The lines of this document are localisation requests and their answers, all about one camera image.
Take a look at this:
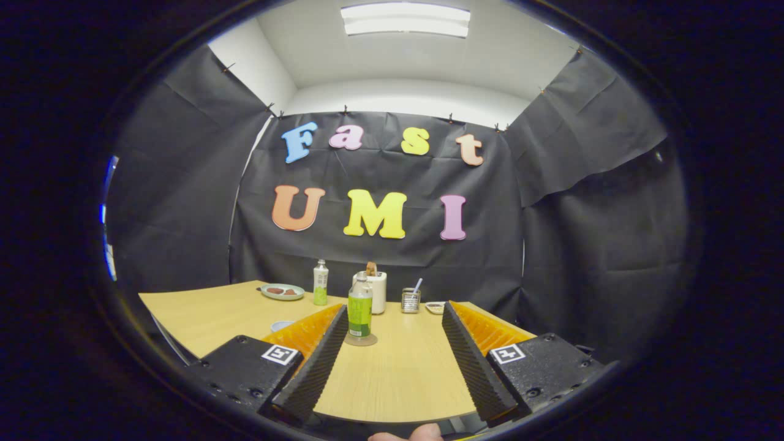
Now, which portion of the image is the wooden table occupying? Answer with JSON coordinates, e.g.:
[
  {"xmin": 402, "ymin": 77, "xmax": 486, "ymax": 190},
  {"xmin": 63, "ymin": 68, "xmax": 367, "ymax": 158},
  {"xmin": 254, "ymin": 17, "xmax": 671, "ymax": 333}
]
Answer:
[{"xmin": 139, "ymin": 281, "xmax": 546, "ymax": 423}]

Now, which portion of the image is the black backdrop cloth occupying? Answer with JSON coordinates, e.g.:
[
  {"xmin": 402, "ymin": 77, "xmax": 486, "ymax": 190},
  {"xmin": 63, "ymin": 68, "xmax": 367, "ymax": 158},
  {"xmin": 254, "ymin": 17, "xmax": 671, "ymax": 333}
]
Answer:
[{"xmin": 107, "ymin": 46, "xmax": 690, "ymax": 362}]

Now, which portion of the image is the bright monitor screen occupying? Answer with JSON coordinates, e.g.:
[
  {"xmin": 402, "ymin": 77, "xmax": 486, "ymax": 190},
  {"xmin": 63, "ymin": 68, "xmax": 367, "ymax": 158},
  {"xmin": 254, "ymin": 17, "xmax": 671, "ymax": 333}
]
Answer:
[{"xmin": 100, "ymin": 155, "xmax": 120, "ymax": 282}]

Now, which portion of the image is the green label juice bottle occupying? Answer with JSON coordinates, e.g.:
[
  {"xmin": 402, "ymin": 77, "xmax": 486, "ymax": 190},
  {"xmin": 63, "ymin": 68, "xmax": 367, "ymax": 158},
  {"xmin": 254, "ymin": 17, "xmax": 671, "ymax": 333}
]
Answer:
[{"xmin": 347, "ymin": 271, "xmax": 374, "ymax": 339}]

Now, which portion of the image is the ceiling light panel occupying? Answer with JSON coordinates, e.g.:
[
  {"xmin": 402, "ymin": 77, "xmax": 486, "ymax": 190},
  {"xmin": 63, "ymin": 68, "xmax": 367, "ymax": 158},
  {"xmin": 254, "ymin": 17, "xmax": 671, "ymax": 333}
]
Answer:
[{"xmin": 341, "ymin": 2, "xmax": 471, "ymax": 39}]

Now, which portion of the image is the small capped green label bottle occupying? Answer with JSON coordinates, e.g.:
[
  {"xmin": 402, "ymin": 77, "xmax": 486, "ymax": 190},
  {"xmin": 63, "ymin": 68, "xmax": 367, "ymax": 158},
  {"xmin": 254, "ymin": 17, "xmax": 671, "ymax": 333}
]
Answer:
[{"xmin": 313, "ymin": 259, "xmax": 330, "ymax": 306}]

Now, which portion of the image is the pale green plate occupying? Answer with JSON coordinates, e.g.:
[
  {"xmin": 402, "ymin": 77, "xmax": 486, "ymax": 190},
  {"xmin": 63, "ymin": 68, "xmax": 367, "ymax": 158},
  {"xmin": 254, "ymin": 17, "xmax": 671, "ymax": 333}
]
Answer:
[{"xmin": 260, "ymin": 283, "xmax": 306, "ymax": 301}]

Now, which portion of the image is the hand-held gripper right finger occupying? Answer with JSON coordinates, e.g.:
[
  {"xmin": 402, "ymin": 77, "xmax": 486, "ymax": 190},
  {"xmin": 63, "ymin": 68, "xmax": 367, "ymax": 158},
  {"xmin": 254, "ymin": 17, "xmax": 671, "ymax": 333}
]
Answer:
[{"xmin": 442, "ymin": 300, "xmax": 607, "ymax": 423}]

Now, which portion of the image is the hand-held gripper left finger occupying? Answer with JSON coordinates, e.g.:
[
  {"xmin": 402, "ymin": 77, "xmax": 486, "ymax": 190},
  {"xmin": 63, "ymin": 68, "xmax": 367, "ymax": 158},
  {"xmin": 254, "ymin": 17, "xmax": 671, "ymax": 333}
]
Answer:
[{"xmin": 184, "ymin": 303, "xmax": 350, "ymax": 425}]

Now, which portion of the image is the white toaster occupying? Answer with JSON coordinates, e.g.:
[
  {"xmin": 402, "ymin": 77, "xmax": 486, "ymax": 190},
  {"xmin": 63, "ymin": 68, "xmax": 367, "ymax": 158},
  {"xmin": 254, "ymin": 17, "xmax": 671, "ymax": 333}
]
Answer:
[{"xmin": 353, "ymin": 271, "xmax": 387, "ymax": 315}]

